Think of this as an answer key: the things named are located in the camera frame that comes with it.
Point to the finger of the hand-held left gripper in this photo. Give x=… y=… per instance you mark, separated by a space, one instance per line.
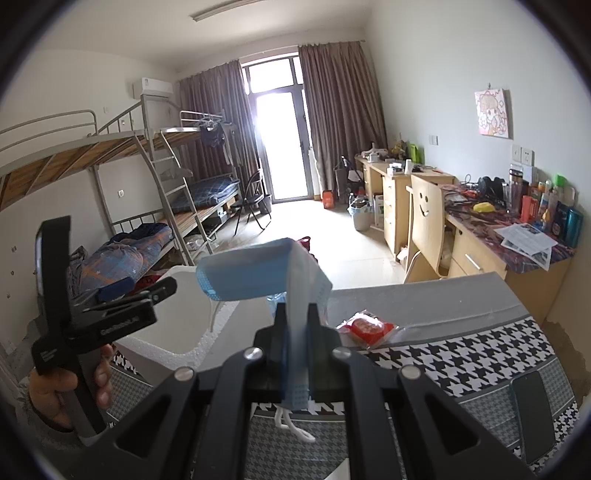
x=157 y=290
x=129 y=307

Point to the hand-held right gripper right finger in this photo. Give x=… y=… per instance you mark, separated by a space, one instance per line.
x=328 y=364

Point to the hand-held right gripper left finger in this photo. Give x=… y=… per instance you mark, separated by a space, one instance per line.
x=272 y=364

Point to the white foam box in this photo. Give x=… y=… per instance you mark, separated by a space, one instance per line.
x=184 y=323

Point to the person's left forearm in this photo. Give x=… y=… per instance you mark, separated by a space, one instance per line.
x=46 y=431

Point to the person's left hand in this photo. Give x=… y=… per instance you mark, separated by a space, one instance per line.
x=51 y=394

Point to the red bag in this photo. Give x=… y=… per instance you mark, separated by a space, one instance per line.
x=147 y=284

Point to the grey pillow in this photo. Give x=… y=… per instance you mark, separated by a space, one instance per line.
x=78 y=272

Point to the blue and orange quilt bundle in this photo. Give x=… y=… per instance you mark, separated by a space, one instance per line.
x=120 y=263

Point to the red snack packet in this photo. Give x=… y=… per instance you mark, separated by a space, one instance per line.
x=367 y=327

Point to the grey padded mat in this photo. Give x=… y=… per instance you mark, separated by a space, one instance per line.
x=415 y=300

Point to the dark blue checked quilt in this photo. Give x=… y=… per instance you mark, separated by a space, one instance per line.
x=212 y=189

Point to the metal bunk bed with ladder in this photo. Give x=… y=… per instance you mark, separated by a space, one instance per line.
x=69 y=152

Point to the black folding chair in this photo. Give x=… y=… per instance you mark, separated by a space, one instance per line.
x=254 y=198

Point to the houndstooth blanket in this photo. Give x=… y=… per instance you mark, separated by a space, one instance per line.
x=461 y=360

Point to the white bucket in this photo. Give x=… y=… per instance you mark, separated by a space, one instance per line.
x=361 y=219

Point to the white carton box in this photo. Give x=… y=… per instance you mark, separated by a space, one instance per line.
x=378 y=210

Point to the hanging dark clothes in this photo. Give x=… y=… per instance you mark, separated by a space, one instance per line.
x=214 y=136

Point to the orange floor container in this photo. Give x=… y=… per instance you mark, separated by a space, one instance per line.
x=328 y=199

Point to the wooden desk with drawers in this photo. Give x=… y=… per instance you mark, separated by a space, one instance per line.
x=392 y=203

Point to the wooden chair with smiley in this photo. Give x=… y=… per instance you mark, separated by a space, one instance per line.
x=427 y=221

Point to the black folding trolley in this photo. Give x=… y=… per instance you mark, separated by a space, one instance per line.
x=346 y=182

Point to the wooden desk with patterned top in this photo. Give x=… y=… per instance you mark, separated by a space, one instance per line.
x=480 y=258

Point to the brown curtain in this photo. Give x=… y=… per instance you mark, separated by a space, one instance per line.
x=212 y=106
x=341 y=115

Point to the glass balcony door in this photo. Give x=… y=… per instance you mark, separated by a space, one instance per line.
x=281 y=138

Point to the white air conditioner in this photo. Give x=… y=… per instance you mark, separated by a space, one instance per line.
x=152 y=86

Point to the black phone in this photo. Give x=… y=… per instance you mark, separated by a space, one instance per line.
x=533 y=415

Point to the yellow desk item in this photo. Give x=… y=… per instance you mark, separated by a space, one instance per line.
x=483 y=207

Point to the green desk item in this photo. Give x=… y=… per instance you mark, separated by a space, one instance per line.
x=416 y=153

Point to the printed papers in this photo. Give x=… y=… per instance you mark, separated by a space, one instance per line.
x=528 y=242

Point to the black desk bag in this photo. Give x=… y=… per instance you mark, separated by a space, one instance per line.
x=490 y=189

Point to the group of toiletry bottles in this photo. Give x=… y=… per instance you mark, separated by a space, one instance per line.
x=549 y=212

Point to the ceiling tube light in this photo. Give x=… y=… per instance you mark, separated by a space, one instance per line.
x=231 y=9

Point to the white wall socket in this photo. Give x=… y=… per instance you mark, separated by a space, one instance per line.
x=522 y=154

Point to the pink wall picture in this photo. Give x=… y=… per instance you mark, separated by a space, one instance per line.
x=493 y=113

